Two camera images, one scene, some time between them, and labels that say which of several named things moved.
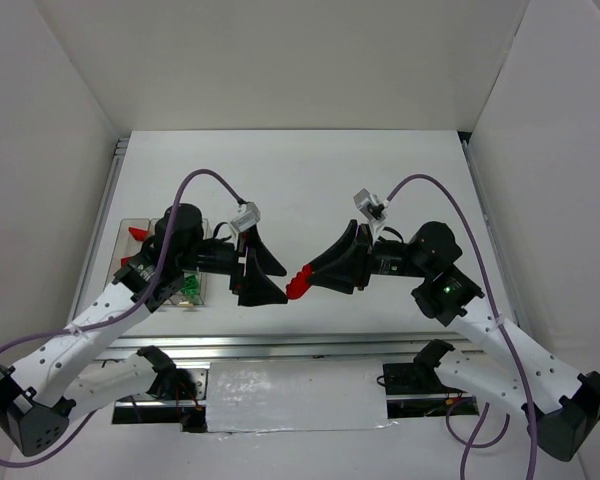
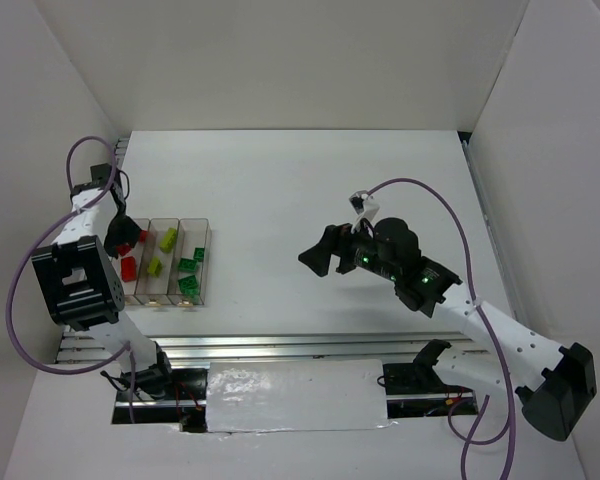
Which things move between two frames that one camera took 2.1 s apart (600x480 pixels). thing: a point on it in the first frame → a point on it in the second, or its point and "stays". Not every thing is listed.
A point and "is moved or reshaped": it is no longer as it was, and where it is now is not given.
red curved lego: (139, 233) is moved or reshaped
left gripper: (241, 267) → (122, 234)
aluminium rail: (291, 347) stays
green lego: (191, 285) stays
